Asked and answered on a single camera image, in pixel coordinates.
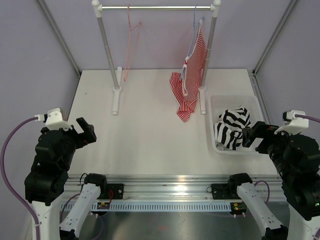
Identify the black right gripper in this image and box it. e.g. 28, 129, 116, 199
242, 119, 298, 179

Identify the black white striped tank top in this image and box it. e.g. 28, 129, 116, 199
213, 106, 251, 151

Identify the pink wire hanger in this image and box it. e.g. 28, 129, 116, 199
123, 4, 142, 82

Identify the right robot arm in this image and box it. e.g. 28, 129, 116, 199
226, 121, 320, 240

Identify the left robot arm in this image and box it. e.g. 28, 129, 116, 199
24, 117, 108, 240

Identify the red white striped tank top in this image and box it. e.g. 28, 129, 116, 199
169, 19, 207, 123

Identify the white plastic perforated basket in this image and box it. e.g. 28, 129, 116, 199
208, 94, 264, 156

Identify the white metal clothes rack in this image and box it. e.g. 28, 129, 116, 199
91, 0, 222, 116

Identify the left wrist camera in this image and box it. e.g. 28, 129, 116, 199
34, 108, 72, 131

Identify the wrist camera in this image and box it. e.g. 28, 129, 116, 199
274, 110, 309, 135
34, 108, 72, 131

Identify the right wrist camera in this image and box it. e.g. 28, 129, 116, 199
274, 110, 309, 135

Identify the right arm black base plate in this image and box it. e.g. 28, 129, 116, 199
206, 183, 241, 200

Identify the aluminium enclosure frame rail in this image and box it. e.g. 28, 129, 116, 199
247, 0, 299, 123

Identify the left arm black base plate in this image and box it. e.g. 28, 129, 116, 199
97, 183, 124, 200

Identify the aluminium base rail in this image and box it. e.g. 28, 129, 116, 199
62, 174, 285, 203

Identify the white slotted cable duct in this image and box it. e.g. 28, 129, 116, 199
61, 201, 232, 213

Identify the light blue wire hanger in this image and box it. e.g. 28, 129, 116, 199
180, 5, 204, 80

